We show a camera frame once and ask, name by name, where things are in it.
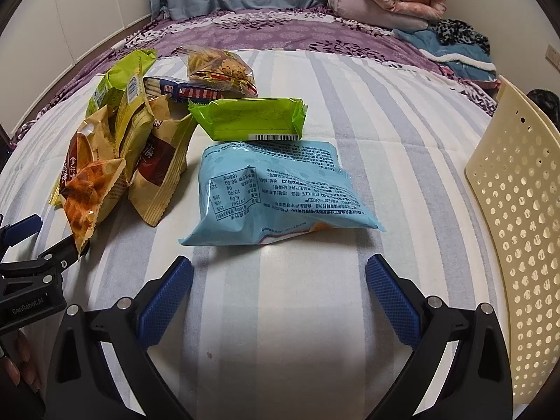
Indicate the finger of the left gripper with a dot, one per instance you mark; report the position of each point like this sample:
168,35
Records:
62,255
12,235

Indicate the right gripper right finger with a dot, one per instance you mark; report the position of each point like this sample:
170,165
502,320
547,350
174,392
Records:
478,384

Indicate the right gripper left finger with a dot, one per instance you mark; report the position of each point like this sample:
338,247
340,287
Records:
80,384

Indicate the orange brown snack bag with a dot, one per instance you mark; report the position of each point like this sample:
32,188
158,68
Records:
90,174

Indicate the beige red cookie bag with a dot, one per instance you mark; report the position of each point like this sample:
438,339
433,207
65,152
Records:
163,159

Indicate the olive yellow snack packet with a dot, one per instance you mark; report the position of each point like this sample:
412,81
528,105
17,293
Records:
129,130

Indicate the large green snack bag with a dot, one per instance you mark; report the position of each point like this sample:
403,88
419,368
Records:
112,85

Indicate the blue cracker sleeve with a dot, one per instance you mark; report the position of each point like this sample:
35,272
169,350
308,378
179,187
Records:
179,92

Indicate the light blue snack bag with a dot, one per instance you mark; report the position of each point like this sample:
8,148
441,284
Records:
257,193

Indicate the small green snack pack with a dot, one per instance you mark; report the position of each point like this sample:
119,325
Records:
258,119

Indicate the clear bag of biscuits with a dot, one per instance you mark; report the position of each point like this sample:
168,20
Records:
219,70

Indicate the person's left hand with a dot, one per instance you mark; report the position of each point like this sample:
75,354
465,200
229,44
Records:
23,367

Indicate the cream perforated plastic basket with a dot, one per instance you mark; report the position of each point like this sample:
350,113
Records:
514,174

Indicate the white wardrobe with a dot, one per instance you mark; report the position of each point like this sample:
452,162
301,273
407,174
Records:
45,39

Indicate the black backpack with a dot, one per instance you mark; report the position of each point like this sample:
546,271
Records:
548,102

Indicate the blue teal blanket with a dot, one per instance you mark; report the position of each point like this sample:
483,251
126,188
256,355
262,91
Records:
467,61

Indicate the purple floral bedsheet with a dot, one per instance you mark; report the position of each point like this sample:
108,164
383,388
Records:
316,29

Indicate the leopard print cloth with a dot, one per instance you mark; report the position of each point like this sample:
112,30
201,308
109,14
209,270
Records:
452,31

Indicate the wall power socket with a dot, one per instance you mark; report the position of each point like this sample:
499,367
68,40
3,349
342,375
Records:
553,56

